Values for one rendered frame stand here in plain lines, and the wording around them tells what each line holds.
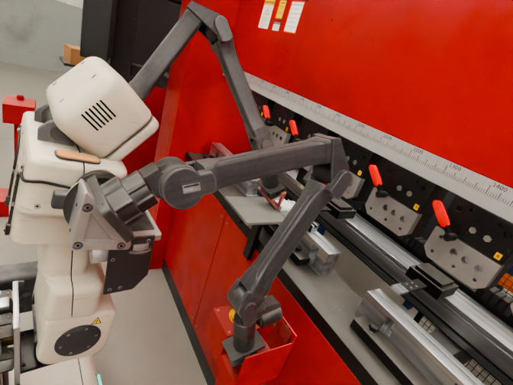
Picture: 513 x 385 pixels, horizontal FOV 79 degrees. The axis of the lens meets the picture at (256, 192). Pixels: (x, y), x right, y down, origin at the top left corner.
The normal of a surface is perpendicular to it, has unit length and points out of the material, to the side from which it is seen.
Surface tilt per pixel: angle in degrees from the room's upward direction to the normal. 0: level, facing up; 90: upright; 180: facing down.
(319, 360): 90
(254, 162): 77
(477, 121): 90
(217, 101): 90
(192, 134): 90
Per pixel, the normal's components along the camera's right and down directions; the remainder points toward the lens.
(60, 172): 0.54, 0.48
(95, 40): 0.31, 0.47
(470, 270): -0.83, -0.03
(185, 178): 0.47, 0.31
